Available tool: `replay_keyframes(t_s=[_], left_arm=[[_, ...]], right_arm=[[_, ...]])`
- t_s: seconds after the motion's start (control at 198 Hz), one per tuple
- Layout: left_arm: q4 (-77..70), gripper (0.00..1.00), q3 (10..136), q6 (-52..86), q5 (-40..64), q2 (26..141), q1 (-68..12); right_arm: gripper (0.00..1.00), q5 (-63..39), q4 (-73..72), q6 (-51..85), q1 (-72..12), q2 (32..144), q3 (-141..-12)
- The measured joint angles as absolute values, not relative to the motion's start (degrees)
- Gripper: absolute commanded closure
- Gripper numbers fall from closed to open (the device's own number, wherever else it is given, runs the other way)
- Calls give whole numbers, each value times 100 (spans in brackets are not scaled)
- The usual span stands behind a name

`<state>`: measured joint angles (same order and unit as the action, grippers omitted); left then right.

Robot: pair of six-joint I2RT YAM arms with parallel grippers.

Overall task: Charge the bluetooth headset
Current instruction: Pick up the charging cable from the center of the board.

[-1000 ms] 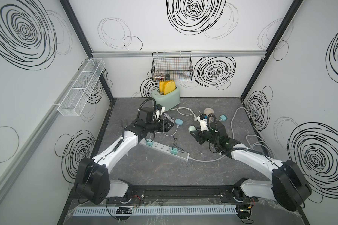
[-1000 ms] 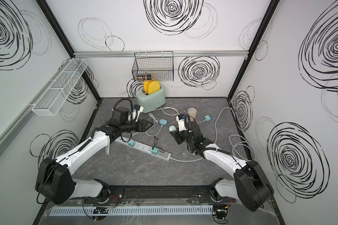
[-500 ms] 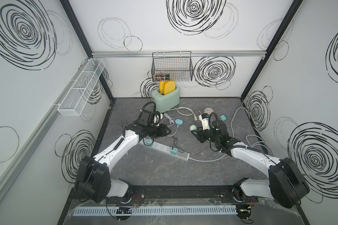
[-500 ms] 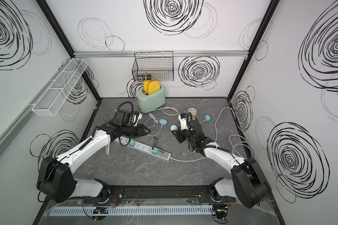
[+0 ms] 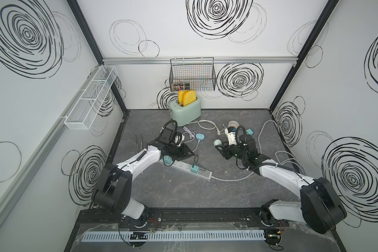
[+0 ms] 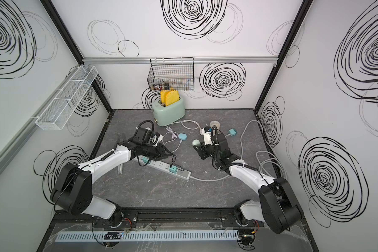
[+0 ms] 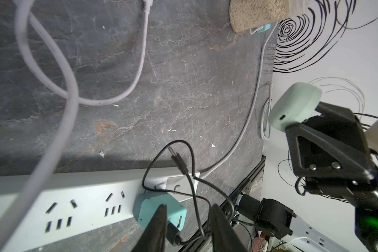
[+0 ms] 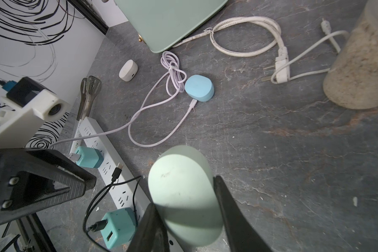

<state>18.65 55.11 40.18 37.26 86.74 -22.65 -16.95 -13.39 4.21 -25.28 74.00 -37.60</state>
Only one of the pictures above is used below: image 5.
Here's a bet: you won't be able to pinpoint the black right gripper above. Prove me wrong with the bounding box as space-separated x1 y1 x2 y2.
216 140 248 161

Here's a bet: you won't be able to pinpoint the teal charger with lilac cable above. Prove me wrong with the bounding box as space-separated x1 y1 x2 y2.
163 155 173 165

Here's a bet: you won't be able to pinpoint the mint green earbud case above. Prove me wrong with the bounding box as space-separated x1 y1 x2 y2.
213 139 223 148

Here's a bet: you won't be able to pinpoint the black usb cable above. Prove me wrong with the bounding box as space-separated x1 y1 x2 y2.
190 154 207 172

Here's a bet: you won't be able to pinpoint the lilac usb cable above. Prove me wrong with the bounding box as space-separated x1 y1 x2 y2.
181 125 201 153

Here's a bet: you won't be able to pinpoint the teal charger with black cable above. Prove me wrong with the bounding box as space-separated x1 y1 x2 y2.
190 165 199 174

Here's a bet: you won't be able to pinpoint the blue earbud case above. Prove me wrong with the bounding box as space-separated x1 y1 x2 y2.
195 133 205 141

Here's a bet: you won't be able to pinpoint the teal charger with white cable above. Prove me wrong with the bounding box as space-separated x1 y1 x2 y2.
246 129 255 135

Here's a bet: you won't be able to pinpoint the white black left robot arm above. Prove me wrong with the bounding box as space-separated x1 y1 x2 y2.
91 120 194 220

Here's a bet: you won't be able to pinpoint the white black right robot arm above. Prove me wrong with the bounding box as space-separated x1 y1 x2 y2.
214 126 348 234

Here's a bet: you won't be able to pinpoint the white power strip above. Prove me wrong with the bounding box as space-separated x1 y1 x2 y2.
170 161 212 181

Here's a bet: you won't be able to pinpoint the mint green toaster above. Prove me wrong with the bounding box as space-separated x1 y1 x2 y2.
169 98 201 127

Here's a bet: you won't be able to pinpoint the yellow toast slices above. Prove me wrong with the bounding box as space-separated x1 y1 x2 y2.
178 90 197 107

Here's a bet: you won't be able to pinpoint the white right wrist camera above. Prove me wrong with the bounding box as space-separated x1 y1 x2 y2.
224 127 237 145

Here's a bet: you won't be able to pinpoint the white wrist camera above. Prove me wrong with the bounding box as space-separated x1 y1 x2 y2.
173 132 185 147
224 127 237 145

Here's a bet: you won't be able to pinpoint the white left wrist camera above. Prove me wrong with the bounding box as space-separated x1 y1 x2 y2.
173 132 185 147

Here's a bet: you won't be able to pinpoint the white toaster power cord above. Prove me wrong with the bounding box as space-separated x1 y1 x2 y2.
188 119 223 136

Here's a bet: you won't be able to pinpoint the grey power strip cord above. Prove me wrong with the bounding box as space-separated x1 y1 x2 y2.
210 119 309 187

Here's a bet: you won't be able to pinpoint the black wire wall basket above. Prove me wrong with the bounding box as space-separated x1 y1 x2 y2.
169 57 217 91

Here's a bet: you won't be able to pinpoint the white slotted cable duct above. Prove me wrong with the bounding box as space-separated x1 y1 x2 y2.
81 230 266 243

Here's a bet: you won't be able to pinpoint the white wire wall shelf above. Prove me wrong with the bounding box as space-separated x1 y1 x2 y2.
64 65 117 130

